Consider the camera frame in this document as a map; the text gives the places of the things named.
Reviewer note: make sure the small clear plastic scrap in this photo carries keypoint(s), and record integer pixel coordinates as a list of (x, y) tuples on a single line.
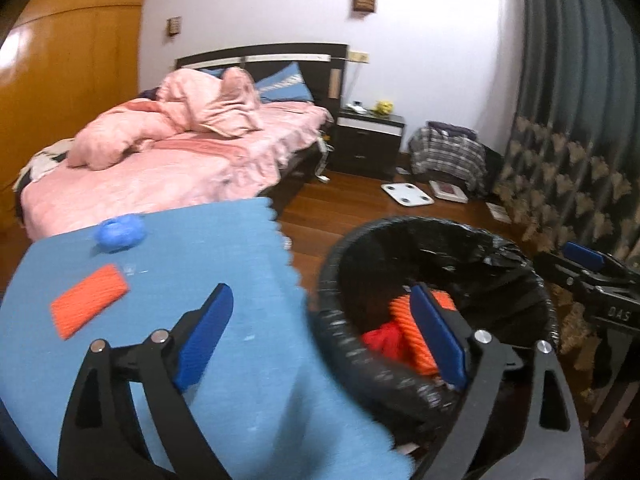
[(130, 269)]

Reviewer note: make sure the blue plastic bag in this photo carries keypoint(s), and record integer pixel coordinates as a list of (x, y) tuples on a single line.
[(120, 232)]

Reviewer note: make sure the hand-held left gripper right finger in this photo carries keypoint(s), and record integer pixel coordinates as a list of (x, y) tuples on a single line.
[(440, 335)]

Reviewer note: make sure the yellow toy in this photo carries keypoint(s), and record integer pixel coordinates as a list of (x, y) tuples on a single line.
[(383, 107)]

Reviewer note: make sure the patterned grey curtain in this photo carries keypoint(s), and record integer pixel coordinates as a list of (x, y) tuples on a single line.
[(565, 85)]

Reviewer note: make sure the wooden wardrobe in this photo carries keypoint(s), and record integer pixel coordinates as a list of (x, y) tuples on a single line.
[(75, 60)]

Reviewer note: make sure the bed with pink sheet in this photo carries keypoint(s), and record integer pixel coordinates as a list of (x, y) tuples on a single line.
[(175, 170)]

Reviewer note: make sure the white bathroom scale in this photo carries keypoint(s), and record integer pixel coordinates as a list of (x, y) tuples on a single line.
[(407, 194)]

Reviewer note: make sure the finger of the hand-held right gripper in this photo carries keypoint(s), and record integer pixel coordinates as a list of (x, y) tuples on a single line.
[(585, 254), (565, 275)]

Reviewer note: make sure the small orange knitted cloth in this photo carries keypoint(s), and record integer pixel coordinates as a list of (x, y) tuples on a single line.
[(90, 302)]

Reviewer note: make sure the black trash bin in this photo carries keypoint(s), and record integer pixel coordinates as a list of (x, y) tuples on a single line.
[(340, 320)]

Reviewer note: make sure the pink duvet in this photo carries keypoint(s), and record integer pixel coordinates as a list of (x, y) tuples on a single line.
[(125, 130)]

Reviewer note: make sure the red cloth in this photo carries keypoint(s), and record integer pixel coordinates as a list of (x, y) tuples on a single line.
[(382, 340)]

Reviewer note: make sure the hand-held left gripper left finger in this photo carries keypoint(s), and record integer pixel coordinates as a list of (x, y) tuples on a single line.
[(205, 340)]

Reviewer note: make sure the white book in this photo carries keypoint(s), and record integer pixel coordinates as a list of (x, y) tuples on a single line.
[(499, 211)]

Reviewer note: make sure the black and white clothes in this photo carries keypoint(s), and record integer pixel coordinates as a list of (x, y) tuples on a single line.
[(42, 160)]

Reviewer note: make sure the blue table cloth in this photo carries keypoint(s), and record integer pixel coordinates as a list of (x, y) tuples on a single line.
[(275, 300)]

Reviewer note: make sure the plaid clothes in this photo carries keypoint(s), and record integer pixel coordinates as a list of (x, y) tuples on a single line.
[(445, 155)]

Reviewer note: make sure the wall outlet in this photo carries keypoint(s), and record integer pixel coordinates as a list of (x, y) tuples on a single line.
[(358, 56)]

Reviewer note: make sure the blue pillow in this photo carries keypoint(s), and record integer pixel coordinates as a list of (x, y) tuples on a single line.
[(287, 85)]

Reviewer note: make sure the dark nightstand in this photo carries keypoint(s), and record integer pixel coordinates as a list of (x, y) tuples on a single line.
[(365, 150)]

